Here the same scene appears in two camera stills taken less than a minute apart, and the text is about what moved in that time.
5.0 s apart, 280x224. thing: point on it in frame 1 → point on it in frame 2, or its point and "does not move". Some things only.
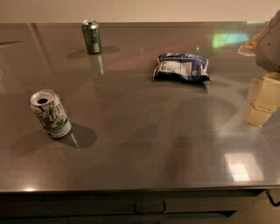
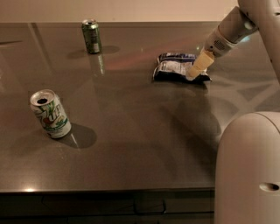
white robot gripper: (269, 46) → (216, 45)
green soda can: (90, 29) does not move
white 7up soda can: (51, 113) does not move
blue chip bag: (177, 66) does not move
